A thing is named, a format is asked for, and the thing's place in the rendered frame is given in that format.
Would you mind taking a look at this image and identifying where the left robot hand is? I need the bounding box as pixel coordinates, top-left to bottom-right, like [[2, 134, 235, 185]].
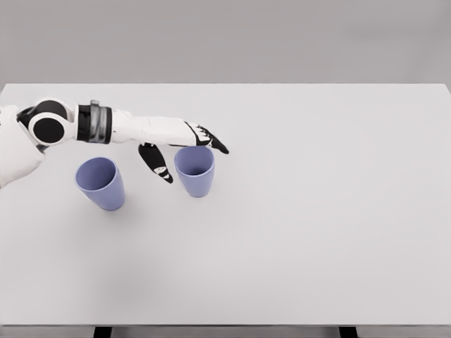
[[137, 115, 230, 184]]

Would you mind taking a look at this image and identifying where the blue cup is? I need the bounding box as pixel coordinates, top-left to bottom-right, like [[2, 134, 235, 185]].
[[75, 156, 126, 213], [173, 146, 216, 199]]

